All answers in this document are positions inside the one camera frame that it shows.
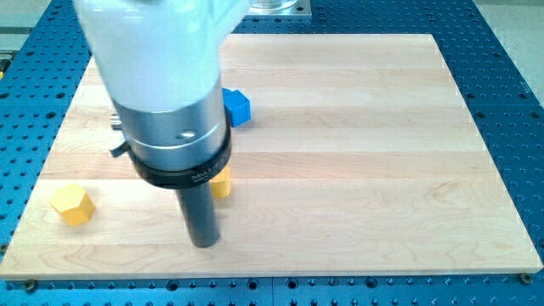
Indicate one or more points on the blue cube block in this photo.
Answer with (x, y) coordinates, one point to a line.
(237, 107)

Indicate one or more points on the yellow heart block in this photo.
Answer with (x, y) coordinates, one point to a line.
(221, 183)

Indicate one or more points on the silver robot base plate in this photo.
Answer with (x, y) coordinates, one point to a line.
(297, 8)

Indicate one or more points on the yellow hexagon block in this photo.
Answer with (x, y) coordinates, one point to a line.
(73, 204)

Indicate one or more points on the light wooden board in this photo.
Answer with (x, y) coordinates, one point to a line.
(361, 158)

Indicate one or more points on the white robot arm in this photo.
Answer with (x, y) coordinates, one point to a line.
(159, 61)

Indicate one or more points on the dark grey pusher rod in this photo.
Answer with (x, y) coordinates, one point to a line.
(199, 214)

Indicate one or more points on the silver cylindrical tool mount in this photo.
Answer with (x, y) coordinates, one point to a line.
(175, 147)

